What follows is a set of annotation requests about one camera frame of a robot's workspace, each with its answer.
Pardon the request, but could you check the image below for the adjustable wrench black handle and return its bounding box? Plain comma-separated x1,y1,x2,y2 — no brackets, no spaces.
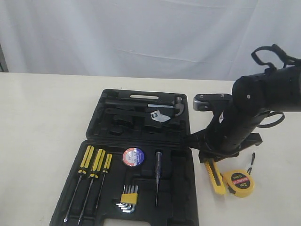
105,108,174,124

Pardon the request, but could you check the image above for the claw hammer black handle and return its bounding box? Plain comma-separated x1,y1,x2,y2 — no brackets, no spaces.
104,99,185,116

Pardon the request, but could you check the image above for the yellow utility knife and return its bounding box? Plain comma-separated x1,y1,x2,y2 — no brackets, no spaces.
204,160,226,195

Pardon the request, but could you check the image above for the clear handle tester screwdriver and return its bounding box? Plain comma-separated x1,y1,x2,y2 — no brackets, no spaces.
155,151,162,207

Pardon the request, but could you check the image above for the middle yellow black screwdriver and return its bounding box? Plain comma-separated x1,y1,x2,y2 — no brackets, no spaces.
77,149,106,226

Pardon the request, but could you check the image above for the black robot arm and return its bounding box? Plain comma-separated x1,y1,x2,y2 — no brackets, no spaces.
182,66,301,162

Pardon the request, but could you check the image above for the black electrical tape roll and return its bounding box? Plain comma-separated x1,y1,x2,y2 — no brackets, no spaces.
122,147,145,167

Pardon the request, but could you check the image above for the black plastic tool case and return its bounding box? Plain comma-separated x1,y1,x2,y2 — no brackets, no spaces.
50,89,199,226

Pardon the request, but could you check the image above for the hex key set yellow holder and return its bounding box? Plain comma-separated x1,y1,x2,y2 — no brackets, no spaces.
115,185,139,214

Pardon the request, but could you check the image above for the small yellow black screwdriver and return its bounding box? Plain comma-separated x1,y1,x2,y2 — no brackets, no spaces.
95,153,112,210

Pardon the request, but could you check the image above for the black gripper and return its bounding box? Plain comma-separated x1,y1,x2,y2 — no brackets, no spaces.
183,101,262,163

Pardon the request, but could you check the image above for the large yellow black screwdriver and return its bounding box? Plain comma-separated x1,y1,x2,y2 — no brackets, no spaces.
63,145,95,223

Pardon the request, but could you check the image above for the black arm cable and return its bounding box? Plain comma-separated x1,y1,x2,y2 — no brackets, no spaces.
251,43,301,129

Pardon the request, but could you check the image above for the white backdrop curtain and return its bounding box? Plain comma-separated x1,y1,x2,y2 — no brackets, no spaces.
0,0,301,81

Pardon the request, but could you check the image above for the yellow 2m tape measure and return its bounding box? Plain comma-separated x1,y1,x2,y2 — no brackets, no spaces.
222,152,256,198

